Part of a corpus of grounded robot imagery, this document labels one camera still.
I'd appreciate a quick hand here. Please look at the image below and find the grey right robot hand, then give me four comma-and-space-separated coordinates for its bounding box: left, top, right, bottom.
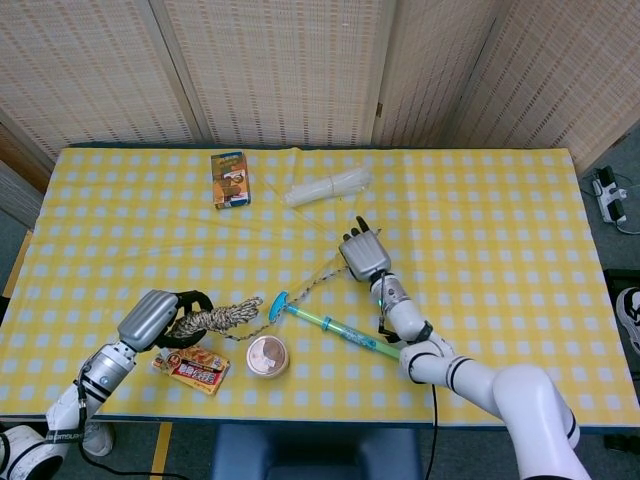
338, 215, 393, 284

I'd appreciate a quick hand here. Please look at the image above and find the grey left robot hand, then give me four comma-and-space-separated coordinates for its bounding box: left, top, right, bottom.
116, 288, 216, 354

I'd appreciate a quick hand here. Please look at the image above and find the speckled braided rope bundle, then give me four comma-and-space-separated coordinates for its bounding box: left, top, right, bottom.
169, 264, 351, 347

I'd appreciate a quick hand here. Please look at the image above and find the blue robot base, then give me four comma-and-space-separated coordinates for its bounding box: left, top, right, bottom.
212, 424, 424, 480

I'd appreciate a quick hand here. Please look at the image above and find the yellow checkered tablecloth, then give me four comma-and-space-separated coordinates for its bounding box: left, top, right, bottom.
0, 146, 640, 426

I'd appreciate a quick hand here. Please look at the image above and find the yellow red food box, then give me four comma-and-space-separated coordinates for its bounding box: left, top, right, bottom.
152, 344, 231, 396

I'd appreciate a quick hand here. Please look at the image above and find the blue green toothbrush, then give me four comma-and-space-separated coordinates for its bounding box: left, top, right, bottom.
268, 291, 404, 360

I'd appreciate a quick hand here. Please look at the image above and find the clear jar of rubber bands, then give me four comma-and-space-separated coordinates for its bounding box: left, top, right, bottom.
245, 333, 291, 380

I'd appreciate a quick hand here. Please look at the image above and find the white shoe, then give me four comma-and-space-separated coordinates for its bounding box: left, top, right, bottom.
82, 422, 116, 457

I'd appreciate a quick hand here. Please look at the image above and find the small orange blue box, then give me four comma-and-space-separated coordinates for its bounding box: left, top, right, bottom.
210, 151, 252, 210

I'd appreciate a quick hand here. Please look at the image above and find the woven bamboo folding screen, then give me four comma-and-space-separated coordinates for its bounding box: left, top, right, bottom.
0, 0, 640, 171

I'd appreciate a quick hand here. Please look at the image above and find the white power strip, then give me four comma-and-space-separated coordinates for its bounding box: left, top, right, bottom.
592, 167, 630, 225

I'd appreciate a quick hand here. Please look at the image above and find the black white sneaker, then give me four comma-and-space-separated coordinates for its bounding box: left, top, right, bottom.
615, 287, 640, 356

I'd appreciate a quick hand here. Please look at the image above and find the bundle of white cable ties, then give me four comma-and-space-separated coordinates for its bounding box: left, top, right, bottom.
283, 168, 372, 208

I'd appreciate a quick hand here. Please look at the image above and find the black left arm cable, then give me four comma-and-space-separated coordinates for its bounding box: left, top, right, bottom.
73, 382, 216, 480

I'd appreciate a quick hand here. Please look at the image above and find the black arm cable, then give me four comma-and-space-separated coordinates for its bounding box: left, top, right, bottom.
73, 382, 216, 480
377, 272, 440, 480

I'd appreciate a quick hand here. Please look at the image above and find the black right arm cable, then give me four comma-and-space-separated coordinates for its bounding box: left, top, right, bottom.
377, 272, 440, 480

